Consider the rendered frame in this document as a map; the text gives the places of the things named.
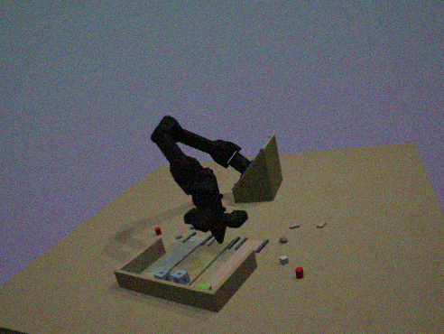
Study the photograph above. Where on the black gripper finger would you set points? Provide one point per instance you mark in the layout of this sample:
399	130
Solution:
214	233
220	232

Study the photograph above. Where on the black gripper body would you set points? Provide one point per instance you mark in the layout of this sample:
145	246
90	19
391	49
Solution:
236	218

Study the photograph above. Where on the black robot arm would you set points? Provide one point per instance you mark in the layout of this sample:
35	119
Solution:
186	170

